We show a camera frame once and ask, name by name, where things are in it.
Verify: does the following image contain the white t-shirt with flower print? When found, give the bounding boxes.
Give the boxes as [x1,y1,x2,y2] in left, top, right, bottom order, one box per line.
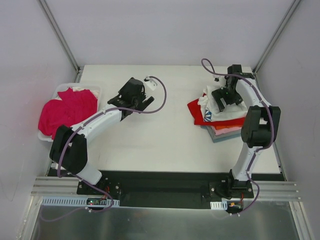
[197,84,249,123]

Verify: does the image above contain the red t-shirt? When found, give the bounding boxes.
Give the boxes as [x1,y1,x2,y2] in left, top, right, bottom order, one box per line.
[187,93,248,129]

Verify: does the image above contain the orange t-shirt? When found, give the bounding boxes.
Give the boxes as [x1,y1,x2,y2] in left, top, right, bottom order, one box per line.
[213,125,242,130]

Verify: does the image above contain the grey t-shirt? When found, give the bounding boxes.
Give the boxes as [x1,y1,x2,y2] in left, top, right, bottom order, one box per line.
[206,126,241,143]

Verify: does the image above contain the pink t-shirt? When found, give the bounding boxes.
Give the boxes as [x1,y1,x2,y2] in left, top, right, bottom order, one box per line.
[211,126,242,136]

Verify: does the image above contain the blue-grey t-shirt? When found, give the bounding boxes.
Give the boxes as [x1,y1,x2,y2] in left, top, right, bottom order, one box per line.
[212,133,241,143]

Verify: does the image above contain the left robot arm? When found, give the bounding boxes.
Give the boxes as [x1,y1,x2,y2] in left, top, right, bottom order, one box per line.
[49,96,155,195]

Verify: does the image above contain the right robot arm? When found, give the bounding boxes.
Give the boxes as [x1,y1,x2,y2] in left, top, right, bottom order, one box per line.
[211,73,281,198]

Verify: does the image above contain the magenta t-shirt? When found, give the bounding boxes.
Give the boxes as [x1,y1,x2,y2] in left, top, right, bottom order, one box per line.
[38,87,99,141]

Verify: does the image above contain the white plastic basket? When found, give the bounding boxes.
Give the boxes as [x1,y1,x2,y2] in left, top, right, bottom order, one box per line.
[36,81,104,144]

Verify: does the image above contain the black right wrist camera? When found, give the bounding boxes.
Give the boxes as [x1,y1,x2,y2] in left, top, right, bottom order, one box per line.
[227,64,243,75]

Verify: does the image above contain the left rear frame post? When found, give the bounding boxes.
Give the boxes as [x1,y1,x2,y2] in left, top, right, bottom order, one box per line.
[37,0,81,75]

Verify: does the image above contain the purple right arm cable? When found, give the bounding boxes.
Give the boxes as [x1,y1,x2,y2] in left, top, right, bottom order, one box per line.
[201,58,276,220]

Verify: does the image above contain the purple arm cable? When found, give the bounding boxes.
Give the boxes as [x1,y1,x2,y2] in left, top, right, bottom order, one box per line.
[201,58,276,220]
[39,76,168,222]

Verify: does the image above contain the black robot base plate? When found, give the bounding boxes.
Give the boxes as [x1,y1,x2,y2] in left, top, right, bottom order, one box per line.
[76,170,254,209]

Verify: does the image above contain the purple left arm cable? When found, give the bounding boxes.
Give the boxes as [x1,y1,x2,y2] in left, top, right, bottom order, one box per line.
[39,76,168,222]

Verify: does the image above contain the grey aluminium frame post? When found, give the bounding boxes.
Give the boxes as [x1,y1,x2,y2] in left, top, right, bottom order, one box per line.
[253,0,303,75]

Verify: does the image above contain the white slotted cable duct right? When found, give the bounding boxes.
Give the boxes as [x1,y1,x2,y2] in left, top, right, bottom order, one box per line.
[210,201,228,211]

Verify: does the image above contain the white slotted cable duct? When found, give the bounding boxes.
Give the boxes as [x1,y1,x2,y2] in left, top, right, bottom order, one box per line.
[42,196,120,207]
[210,201,228,211]

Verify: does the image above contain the white slotted cable duct left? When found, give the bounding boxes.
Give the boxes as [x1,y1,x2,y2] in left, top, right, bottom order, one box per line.
[42,196,120,207]

